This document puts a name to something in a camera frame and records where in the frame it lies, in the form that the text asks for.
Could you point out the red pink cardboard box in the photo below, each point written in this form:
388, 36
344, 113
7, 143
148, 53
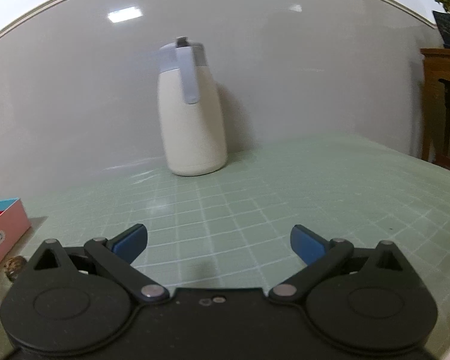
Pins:
14, 223

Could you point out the dark brown chestnut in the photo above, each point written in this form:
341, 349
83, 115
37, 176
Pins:
13, 267

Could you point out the green cutting mat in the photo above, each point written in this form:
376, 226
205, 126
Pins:
220, 242

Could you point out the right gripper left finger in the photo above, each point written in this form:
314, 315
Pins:
112, 260

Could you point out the white thermos jug blue lid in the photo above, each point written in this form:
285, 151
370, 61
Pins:
190, 113

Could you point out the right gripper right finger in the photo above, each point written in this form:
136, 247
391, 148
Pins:
323, 260

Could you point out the wooden side table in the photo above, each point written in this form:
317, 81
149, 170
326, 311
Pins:
436, 90

